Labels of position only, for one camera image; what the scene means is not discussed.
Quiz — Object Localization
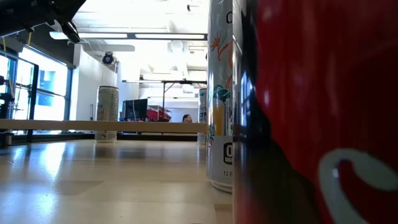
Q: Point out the Celsius can pineapple print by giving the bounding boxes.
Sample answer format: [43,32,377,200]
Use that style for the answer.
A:
[206,0,234,194]

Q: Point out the black metal table frame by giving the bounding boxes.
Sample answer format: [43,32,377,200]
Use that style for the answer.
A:
[12,133,206,142]

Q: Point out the yellow cable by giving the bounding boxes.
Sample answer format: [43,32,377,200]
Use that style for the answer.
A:
[1,32,32,53]

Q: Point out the black equipment stand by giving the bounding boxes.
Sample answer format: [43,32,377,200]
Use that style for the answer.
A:
[0,76,16,119]

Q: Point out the red storage bins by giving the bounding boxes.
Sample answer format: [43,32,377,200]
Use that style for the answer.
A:
[147,105,172,123]

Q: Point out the black metal rack frame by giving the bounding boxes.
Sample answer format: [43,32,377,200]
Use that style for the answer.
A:
[122,79,208,122]

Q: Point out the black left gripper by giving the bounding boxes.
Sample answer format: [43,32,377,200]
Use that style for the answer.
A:
[0,0,88,44]

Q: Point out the dark grey canister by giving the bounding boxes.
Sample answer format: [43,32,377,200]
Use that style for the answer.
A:
[0,131,14,147]

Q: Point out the white tall can pink lettering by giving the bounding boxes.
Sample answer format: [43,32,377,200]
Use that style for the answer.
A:
[95,85,120,144]

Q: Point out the black hanging cord reel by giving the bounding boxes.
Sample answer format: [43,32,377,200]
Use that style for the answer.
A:
[101,51,115,65]

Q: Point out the black metal shelf end frame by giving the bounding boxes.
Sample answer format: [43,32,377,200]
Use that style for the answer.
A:
[0,49,40,144]

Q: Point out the red Coca-Cola can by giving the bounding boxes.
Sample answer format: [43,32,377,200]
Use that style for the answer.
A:
[232,0,398,224]

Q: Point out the black computer monitor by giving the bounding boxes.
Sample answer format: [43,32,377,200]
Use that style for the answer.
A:
[123,98,149,121]

